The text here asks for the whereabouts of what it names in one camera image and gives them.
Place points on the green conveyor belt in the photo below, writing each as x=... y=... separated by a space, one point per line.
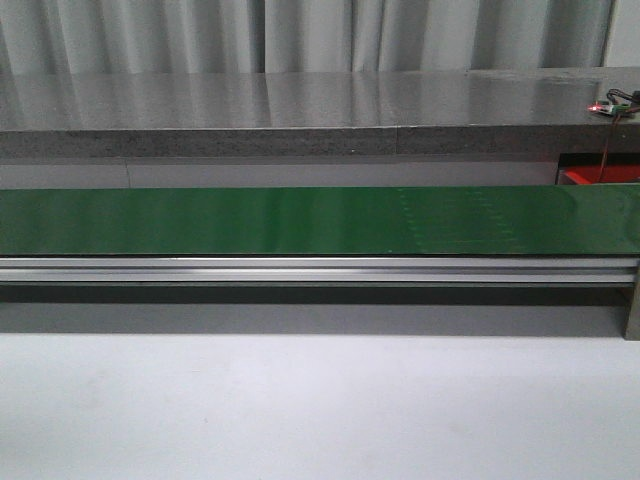
x=598 y=220

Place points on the grey stone-top counter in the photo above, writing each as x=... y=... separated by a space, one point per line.
x=541 y=111

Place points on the small circuit board red LED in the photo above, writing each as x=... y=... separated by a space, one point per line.
x=610 y=109

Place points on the red bin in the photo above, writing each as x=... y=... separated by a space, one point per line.
x=587 y=175

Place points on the aluminium conveyor frame rail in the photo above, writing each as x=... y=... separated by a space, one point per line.
x=437 y=270

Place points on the grey conveyor support post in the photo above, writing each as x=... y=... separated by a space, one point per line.
x=632 y=295

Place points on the grey pleated curtain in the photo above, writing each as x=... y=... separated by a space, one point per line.
x=74 y=37

